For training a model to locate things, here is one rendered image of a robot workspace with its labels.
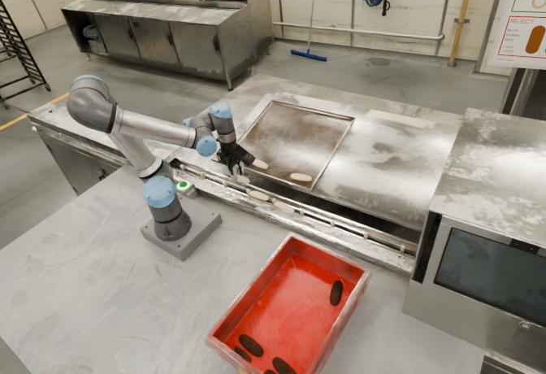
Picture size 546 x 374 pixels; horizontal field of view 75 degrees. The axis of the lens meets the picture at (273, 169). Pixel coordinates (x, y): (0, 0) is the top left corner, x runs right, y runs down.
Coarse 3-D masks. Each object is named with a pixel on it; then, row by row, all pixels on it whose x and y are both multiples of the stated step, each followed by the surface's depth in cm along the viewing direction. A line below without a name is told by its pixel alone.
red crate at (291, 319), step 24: (288, 264) 134; (312, 264) 133; (288, 288) 126; (312, 288) 125; (264, 312) 120; (288, 312) 119; (312, 312) 118; (336, 312) 118; (264, 336) 114; (288, 336) 113; (312, 336) 112; (264, 360) 108; (288, 360) 107; (312, 360) 107
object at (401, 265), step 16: (48, 128) 228; (80, 144) 213; (128, 160) 191; (176, 176) 176; (192, 176) 175; (208, 192) 165; (224, 192) 163; (240, 208) 157; (256, 208) 153; (272, 208) 152; (288, 224) 145; (304, 224) 143; (320, 224) 143; (320, 240) 139; (336, 240) 136; (352, 240) 135; (368, 256) 129; (384, 256) 128; (400, 256) 127; (400, 272) 125
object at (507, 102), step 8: (512, 72) 294; (520, 72) 222; (544, 72) 215; (512, 80) 246; (520, 80) 224; (536, 80) 219; (544, 80) 217; (512, 88) 229; (536, 88) 222; (544, 88) 219; (504, 96) 305; (512, 96) 232; (536, 96) 224; (544, 96) 222; (504, 104) 256; (512, 104) 235; (528, 104) 229; (536, 104) 227; (544, 104) 224; (504, 112) 240; (528, 112) 232; (536, 112) 230; (544, 112) 227; (544, 120) 230
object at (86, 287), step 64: (128, 192) 177; (0, 256) 153; (64, 256) 149; (128, 256) 145; (192, 256) 142; (256, 256) 139; (0, 320) 128; (64, 320) 126; (128, 320) 123; (192, 320) 121; (384, 320) 114
